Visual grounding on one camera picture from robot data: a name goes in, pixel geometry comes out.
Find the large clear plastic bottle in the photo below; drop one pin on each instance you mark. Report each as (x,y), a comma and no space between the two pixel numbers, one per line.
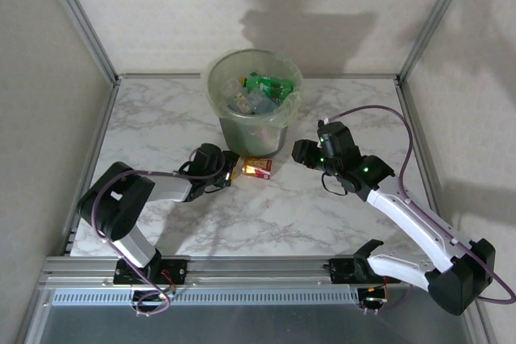
(234,87)

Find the water bottle blue label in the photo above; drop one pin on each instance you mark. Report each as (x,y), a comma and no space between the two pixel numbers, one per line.
(262,103)

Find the green bottle yellow cap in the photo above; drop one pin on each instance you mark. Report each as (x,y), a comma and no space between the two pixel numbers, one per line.
(270,84)

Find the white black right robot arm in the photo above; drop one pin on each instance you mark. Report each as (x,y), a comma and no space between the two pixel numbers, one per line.
(403,215)

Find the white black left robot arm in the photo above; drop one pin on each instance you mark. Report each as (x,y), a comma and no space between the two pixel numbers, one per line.
(117,199)

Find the round metal mesh bin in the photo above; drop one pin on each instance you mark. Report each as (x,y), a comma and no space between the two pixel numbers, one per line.
(250,138)

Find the red yellow drink carton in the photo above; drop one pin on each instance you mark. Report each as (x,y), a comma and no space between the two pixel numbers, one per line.
(260,167)

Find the aluminium base beam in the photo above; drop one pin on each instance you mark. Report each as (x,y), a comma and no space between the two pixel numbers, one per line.
(258,271)

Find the small circuit board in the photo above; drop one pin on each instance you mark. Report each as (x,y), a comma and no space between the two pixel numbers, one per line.
(373,297)

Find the grey metal panel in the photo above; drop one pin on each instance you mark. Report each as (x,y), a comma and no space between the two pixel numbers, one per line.
(258,328)

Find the aluminium frame rail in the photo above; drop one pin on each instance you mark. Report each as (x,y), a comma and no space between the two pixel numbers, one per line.
(94,154)
(161,76)
(479,328)

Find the aluminium frame post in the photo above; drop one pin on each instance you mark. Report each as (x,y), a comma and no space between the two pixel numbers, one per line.
(435,17)
(76,9)

